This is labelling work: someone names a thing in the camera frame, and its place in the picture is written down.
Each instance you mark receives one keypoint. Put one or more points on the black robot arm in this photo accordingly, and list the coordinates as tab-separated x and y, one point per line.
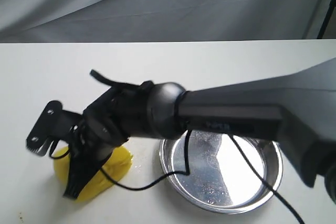
296	110

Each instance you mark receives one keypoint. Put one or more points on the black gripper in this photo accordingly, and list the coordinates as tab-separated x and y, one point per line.
88	153

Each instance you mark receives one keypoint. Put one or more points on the round stainless steel dish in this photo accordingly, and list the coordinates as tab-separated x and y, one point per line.
222	177

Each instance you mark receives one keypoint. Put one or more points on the black stand pole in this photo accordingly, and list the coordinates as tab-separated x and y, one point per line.
326	19

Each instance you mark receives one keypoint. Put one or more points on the grey backdrop cloth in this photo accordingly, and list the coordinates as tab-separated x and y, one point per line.
25	21

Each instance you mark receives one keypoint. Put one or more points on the yellow sponge block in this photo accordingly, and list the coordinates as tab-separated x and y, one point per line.
116	167

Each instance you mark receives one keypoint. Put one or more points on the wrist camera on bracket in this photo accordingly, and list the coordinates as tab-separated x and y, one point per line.
53	125

